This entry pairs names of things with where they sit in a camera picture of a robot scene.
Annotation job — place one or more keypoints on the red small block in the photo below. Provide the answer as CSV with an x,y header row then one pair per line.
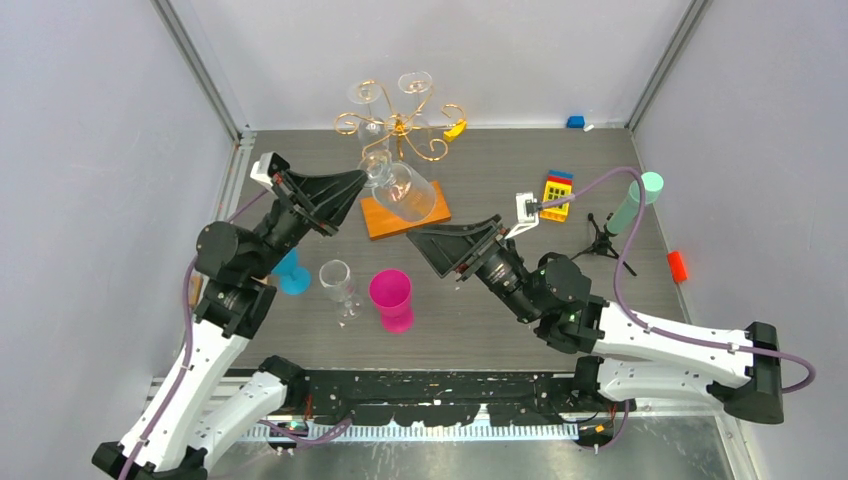
x,y
677,267

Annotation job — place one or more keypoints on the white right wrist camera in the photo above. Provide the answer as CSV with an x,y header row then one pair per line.
x,y
527,214

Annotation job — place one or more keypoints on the mint green microphone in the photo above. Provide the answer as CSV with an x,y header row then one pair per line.
x,y
628,209

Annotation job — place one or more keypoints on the yellow toy brick building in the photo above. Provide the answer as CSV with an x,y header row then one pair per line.
x,y
558,184

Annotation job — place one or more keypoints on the orange wooden rack base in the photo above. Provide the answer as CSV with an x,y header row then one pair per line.
x,y
381,222

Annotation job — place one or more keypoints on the blue small block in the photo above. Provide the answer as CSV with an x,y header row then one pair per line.
x,y
576,122

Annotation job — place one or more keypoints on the pink plastic wine glass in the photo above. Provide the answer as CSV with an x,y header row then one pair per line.
x,y
391,293

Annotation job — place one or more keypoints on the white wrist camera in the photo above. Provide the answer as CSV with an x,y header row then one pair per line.
x,y
527,214
266,168

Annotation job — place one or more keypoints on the black mini tripod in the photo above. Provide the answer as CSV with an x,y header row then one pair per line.
x,y
602,244

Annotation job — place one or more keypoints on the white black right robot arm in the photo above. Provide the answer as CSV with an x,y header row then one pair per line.
x,y
620,358

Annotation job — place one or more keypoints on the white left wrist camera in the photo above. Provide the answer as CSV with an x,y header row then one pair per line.
x,y
266,168

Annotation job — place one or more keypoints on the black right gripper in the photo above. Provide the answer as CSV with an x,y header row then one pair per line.
x,y
459,248

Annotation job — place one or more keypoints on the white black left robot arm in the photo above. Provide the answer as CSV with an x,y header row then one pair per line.
x,y
174,438

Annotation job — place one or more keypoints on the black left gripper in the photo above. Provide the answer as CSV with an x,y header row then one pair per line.
x,y
325,198

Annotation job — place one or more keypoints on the gold wire glass rack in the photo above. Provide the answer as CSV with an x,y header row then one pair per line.
x,y
427,144

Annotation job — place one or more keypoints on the clear ribbed wine glass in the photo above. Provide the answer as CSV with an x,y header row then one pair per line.
x,y
396,185

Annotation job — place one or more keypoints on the blue plastic wine glass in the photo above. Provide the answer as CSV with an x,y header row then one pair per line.
x,y
293,278

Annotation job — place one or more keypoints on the yellow curved toy block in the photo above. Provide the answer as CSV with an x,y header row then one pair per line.
x,y
454,131

